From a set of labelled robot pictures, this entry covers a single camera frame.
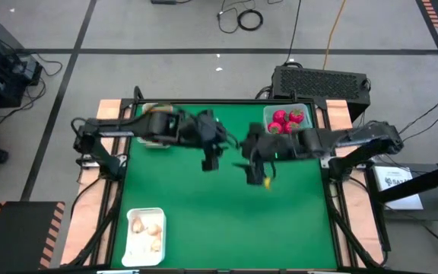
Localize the black floor cable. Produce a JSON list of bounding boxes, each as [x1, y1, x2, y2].
[[397, 93, 438, 136], [401, 102, 438, 148]]

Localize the clear plastic basket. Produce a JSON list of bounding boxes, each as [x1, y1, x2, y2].
[[262, 103, 313, 135]]

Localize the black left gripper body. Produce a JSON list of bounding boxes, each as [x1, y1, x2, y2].
[[182, 110, 228, 150]]

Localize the black perforated computer case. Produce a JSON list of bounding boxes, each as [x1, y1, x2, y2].
[[271, 65, 371, 123]]

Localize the green table mat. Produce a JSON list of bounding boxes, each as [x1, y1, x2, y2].
[[110, 101, 338, 269]]

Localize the white printed sheet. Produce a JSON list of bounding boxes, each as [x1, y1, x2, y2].
[[374, 165, 424, 212]]

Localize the red strawberries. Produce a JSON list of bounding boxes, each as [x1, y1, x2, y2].
[[271, 109, 289, 125]]

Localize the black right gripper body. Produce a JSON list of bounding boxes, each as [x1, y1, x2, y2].
[[246, 159, 271, 186]]

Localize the loose black cable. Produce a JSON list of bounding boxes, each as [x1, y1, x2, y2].
[[217, 0, 258, 34]]

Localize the black power cable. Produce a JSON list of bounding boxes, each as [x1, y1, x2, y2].
[[285, 0, 303, 65]]

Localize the yellow power cable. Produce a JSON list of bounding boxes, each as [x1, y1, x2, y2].
[[322, 0, 348, 71]]

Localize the grey side table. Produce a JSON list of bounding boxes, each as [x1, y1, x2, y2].
[[367, 163, 438, 223]]

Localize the grey plastic basket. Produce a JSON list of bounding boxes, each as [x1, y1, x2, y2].
[[137, 101, 174, 150]]

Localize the black stand beam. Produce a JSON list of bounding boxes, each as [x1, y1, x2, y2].
[[370, 158, 438, 204]]

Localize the coiled black cable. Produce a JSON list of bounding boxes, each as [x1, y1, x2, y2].
[[236, 9, 265, 32]]

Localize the white plastic basket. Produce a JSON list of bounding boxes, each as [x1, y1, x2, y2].
[[121, 207, 167, 267]]

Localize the black table frame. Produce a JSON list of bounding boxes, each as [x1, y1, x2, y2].
[[66, 86, 391, 274]]

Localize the wooden side board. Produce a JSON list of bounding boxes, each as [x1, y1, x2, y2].
[[324, 99, 386, 267], [61, 99, 129, 266]]

